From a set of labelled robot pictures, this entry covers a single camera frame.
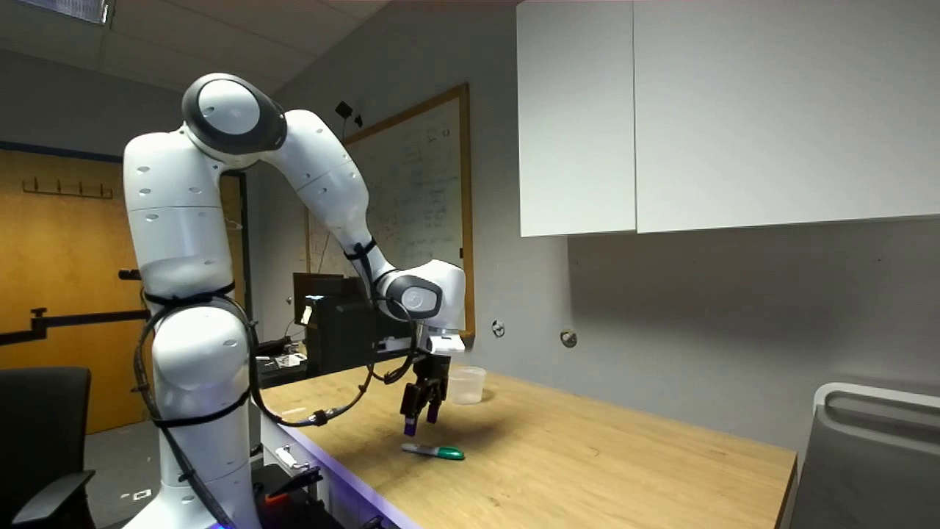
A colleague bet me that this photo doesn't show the orange wooden door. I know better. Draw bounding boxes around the orange wooden door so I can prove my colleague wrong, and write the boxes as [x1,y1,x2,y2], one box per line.
[0,145,249,436]

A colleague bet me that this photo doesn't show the wooden framed whiteboard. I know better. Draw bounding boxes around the wooden framed whiteboard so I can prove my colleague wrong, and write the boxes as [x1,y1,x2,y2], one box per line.
[303,79,480,349]

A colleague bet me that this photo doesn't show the black computer monitor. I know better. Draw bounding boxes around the black computer monitor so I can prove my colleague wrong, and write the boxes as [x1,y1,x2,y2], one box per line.
[290,270,418,377]

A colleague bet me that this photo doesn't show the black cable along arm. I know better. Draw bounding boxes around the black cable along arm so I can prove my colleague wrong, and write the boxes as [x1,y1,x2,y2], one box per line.
[133,292,427,529]

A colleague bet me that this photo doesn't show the black door closer bar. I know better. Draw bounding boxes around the black door closer bar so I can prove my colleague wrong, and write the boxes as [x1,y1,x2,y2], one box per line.
[0,307,154,349]

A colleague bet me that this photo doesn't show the black office chair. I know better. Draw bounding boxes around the black office chair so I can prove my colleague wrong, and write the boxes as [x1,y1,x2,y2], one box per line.
[0,365,99,529]

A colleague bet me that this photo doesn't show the white wall cabinet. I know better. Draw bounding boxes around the white wall cabinet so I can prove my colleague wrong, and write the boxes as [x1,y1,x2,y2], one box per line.
[513,0,940,240]

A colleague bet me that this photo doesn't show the small black wall device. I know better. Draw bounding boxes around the small black wall device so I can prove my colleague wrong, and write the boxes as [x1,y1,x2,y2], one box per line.
[331,96,367,130]

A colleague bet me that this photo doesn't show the wall coat hook rail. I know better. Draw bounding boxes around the wall coat hook rail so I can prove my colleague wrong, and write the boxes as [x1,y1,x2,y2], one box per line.
[18,174,124,204]

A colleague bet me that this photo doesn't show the orange black bar clamp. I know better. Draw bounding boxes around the orange black bar clamp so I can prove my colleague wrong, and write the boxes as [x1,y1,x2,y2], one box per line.
[249,461,330,505]

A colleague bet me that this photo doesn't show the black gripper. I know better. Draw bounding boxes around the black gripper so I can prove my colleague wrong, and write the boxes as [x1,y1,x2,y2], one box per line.
[396,349,455,439]

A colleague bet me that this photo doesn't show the green marker pen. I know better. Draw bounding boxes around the green marker pen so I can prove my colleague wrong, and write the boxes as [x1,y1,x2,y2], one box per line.
[400,442,468,464]

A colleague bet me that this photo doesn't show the ceiling light panel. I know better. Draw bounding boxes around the ceiling light panel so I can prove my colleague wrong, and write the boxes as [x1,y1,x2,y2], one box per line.
[24,0,115,26]

